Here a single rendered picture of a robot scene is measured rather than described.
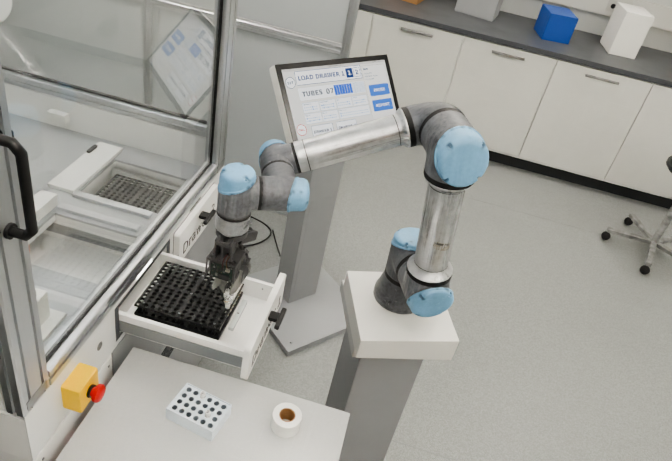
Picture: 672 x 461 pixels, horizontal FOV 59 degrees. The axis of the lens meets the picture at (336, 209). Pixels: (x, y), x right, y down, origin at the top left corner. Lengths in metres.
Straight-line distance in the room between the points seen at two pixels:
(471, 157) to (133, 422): 0.96
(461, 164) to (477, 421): 1.59
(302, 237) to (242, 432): 1.24
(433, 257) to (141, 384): 0.77
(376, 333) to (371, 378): 0.26
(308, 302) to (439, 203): 1.57
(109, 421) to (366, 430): 0.91
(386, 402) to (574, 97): 2.85
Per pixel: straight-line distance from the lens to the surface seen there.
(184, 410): 1.48
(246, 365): 1.47
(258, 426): 1.51
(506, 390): 2.85
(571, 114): 4.37
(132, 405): 1.54
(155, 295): 1.62
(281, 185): 1.27
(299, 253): 2.62
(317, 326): 2.75
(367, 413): 2.03
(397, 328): 1.69
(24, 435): 1.38
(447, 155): 1.26
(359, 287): 1.78
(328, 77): 2.24
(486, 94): 4.28
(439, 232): 1.41
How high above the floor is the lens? 2.00
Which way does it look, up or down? 34 degrees down
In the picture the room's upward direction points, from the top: 12 degrees clockwise
